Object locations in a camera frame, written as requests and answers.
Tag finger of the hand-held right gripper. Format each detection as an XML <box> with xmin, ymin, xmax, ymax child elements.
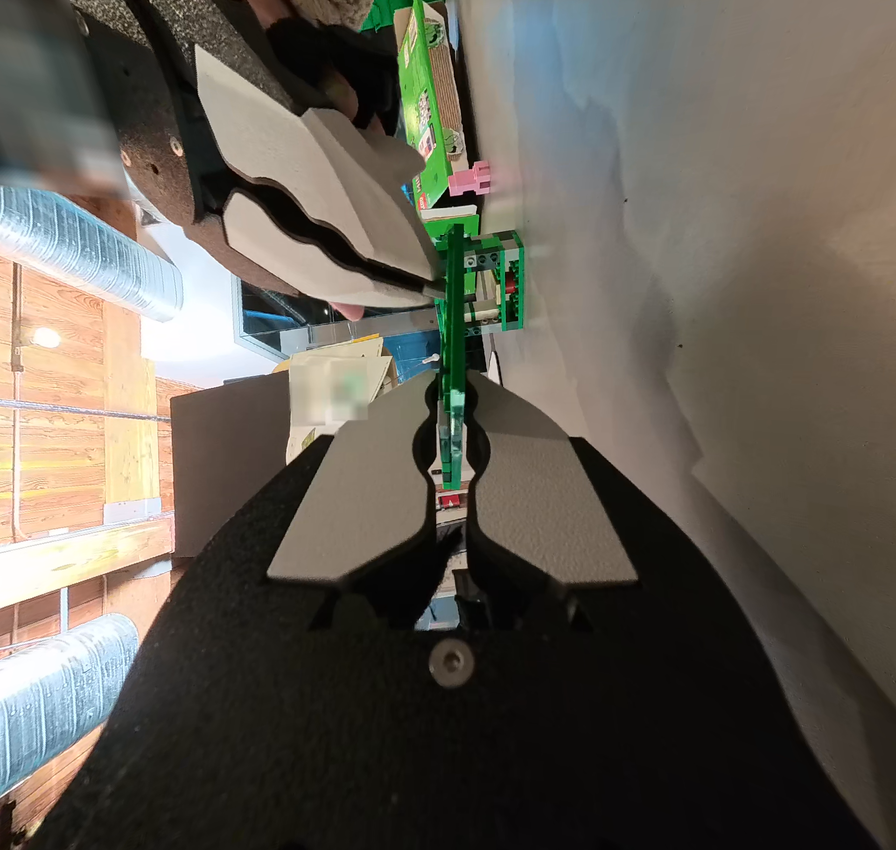
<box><xmin>223</xmin><ymin>188</ymin><xmax>449</xmax><ymax>309</ymax></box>
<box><xmin>195</xmin><ymin>45</ymin><xmax>443</xmax><ymax>282</ymax></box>

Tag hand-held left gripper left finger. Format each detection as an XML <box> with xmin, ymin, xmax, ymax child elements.
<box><xmin>266</xmin><ymin>372</ymin><xmax>436</xmax><ymax>593</ymax></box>

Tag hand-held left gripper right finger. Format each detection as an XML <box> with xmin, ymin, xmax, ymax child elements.
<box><xmin>465</xmin><ymin>370</ymin><xmax>639</xmax><ymax>593</ymax></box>

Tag green lego plate with tiles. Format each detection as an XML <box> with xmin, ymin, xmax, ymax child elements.
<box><xmin>433</xmin><ymin>223</ymin><xmax>480</xmax><ymax>490</ymax></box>

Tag lego instruction booklet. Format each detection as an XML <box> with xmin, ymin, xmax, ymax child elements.
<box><xmin>286</xmin><ymin>335</ymin><xmax>399</xmax><ymax>466</ymax></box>

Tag green cardboard lego box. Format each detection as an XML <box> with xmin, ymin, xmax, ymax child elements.
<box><xmin>395</xmin><ymin>0</ymin><xmax>480</xmax><ymax>208</ymax></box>

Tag green white lego sub-build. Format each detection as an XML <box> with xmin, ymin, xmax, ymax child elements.
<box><xmin>420</xmin><ymin>206</ymin><xmax>483</xmax><ymax>236</ymax></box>

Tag pink lego pig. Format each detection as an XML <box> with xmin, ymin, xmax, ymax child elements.
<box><xmin>448</xmin><ymin>160</ymin><xmax>494</xmax><ymax>197</ymax></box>

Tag green lego box build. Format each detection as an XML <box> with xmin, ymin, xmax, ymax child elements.
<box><xmin>462</xmin><ymin>229</ymin><xmax>525</xmax><ymax>334</ymax></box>

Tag person's right hand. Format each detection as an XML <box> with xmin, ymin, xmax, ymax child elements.
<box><xmin>234</xmin><ymin>0</ymin><xmax>406</xmax><ymax>323</ymax></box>

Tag glass window wall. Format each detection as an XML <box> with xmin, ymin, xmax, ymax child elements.
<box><xmin>231</xmin><ymin>276</ymin><xmax>442</xmax><ymax>362</ymax></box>

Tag silver ventilation duct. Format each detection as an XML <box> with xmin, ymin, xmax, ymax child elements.
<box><xmin>0</xmin><ymin>185</ymin><xmax>184</xmax><ymax>323</ymax></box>
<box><xmin>0</xmin><ymin>612</ymin><xmax>141</xmax><ymax>798</ymax></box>

